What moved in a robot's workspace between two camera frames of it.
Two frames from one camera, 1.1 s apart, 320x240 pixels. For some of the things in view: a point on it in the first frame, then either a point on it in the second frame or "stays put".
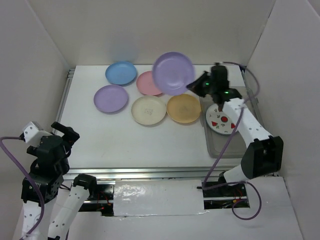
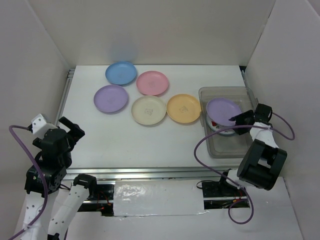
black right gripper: x=194 y=86 -> x=239 y=118
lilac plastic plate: x=110 y=98 stays put
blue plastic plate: x=121 y=73 stays put
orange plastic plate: x=183 y=108 stays put
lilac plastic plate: x=172 y=72 -> x=220 y=110
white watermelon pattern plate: x=219 y=121 stays put
